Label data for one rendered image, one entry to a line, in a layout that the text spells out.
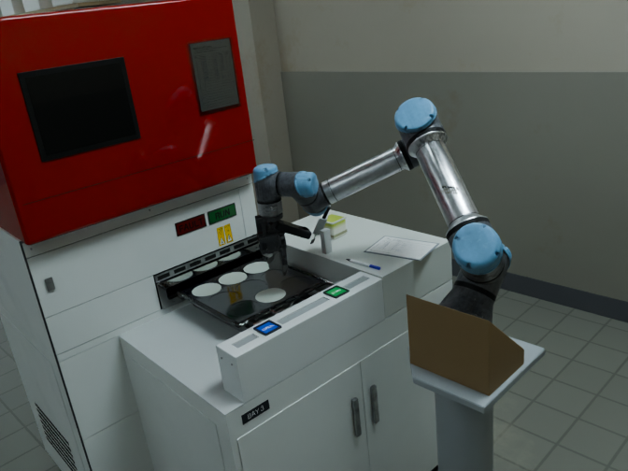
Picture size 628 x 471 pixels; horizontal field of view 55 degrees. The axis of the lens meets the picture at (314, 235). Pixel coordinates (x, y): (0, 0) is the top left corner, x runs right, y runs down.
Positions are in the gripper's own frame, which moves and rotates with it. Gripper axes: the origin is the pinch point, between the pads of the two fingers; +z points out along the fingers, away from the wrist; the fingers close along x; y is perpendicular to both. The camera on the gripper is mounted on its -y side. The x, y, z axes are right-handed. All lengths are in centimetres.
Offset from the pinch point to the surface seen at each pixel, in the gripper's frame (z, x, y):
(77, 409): 34, 2, 73
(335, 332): 10.2, 26.0, -9.5
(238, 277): 7.4, -18.6, 15.0
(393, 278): 3.2, 12.7, -32.0
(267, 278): 7.4, -12.8, 5.4
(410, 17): -64, -182, -111
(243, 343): 1.7, 36.5, 17.3
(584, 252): 62, -91, -170
